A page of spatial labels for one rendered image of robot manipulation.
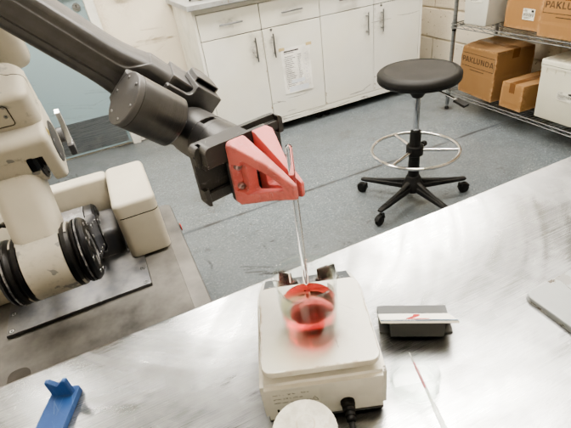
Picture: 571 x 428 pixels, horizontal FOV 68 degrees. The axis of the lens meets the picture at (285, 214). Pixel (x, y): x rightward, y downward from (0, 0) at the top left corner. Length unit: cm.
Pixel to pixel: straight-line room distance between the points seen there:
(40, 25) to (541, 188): 80
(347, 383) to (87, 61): 43
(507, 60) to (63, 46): 270
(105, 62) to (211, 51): 225
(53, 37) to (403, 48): 306
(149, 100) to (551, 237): 61
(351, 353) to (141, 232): 104
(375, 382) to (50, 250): 86
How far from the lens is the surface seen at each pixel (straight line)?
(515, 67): 305
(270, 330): 47
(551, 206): 84
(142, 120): 44
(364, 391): 48
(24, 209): 116
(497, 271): 68
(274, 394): 46
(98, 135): 337
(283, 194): 37
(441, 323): 56
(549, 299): 65
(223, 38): 277
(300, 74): 300
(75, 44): 52
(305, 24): 296
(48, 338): 134
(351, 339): 46
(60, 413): 60
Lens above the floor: 119
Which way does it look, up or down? 34 degrees down
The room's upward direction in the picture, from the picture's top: 9 degrees counter-clockwise
